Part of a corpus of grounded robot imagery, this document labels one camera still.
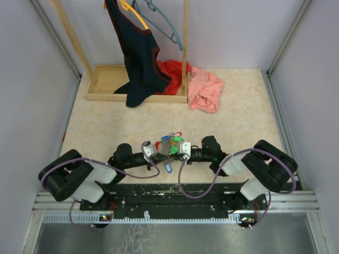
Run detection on blue key tag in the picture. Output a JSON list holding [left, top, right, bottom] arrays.
[[161, 135, 171, 141], [165, 162, 173, 174]]

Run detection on green key tag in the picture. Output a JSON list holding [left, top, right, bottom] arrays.
[[170, 146, 178, 155], [173, 136, 183, 142]]

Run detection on red key tag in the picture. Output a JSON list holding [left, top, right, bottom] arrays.
[[173, 132, 182, 137]]

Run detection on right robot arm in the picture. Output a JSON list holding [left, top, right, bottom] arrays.
[[171, 135, 298, 210]]

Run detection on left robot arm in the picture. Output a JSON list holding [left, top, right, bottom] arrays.
[[38, 141, 167, 210]]

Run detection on pink cloth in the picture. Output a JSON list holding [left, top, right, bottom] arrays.
[[188, 66, 225, 113]]

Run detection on red cloth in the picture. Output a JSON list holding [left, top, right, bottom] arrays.
[[155, 60, 183, 95]]

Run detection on wooden clothes rack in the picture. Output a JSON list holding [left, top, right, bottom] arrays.
[[51, 1, 189, 104]]

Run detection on navy blue tank top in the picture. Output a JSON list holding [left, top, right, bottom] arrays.
[[105, 1, 172, 107]]

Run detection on blue grey hanger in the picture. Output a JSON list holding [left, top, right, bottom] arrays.
[[132, 0, 183, 52]]

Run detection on yellow hanger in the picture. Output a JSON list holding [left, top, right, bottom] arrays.
[[119, 0, 149, 30]]

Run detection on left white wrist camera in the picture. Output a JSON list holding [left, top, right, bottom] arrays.
[[141, 141, 157, 162]]

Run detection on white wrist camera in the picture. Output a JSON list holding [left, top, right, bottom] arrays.
[[179, 141, 191, 153], [141, 141, 157, 162]]

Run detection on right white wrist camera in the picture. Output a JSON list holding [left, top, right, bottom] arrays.
[[179, 141, 191, 153]]

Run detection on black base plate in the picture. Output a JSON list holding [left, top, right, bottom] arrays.
[[80, 183, 268, 220]]

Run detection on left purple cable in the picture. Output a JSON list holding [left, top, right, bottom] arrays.
[[40, 141, 161, 189]]

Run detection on white slotted cable duct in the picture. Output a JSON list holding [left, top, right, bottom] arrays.
[[42, 213, 255, 223]]

